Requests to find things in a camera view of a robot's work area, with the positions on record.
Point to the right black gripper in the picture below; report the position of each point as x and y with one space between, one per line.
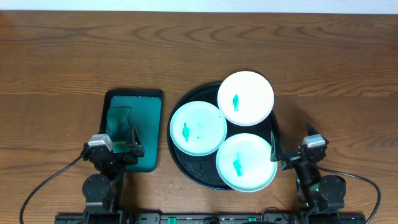
296 156

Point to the black rectangular sponge tray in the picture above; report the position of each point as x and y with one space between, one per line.
145 113

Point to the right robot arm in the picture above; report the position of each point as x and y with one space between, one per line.
322 194

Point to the mint plate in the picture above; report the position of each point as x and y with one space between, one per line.
198 128
244 163

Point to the white plate with green stain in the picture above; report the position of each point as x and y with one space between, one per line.
245 98

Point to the green wet sponge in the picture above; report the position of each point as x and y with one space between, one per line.
118 127

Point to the round black tray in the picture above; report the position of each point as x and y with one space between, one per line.
202 169

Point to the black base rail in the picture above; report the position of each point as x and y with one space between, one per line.
155 218

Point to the mint plate front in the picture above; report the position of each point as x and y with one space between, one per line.
244 163

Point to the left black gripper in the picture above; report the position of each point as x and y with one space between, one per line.
115 152

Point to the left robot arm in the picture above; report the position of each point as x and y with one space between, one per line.
103 190

